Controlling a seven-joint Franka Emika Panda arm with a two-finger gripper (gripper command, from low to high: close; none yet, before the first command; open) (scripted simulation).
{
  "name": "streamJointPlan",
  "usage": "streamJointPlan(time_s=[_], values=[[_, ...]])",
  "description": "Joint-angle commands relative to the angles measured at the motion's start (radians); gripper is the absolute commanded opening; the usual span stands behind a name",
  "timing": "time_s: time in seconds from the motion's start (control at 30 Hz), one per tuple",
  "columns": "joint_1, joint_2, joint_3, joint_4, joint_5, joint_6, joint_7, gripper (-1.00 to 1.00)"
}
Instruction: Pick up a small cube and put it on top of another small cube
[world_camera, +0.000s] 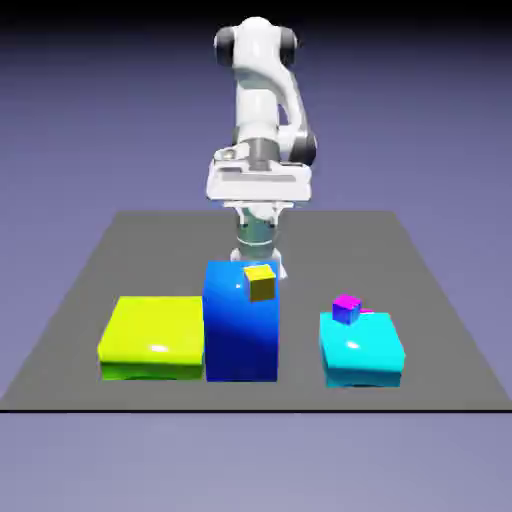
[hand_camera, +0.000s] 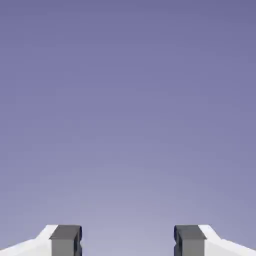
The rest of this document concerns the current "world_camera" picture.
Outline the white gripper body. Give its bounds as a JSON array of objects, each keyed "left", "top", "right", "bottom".
[{"left": 205, "top": 158, "right": 313, "bottom": 210}]

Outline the small yellow cube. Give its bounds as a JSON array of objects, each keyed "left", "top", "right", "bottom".
[{"left": 243, "top": 263, "right": 278, "bottom": 304}]

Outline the small purple cube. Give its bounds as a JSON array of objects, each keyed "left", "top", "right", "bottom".
[{"left": 331, "top": 293, "right": 363, "bottom": 326}]

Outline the large blue box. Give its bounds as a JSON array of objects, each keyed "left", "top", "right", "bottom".
[{"left": 202, "top": 259, "right": 280, "bottom": 384}]

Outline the large yellow box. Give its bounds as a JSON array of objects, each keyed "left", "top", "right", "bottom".
[{"left": 96, "top": 295, "right": 206, "bottom": 382}]

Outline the large cyan box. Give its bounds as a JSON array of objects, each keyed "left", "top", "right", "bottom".
[{"left": 318, "top": 311, "right": 407, "bottom": 389}]

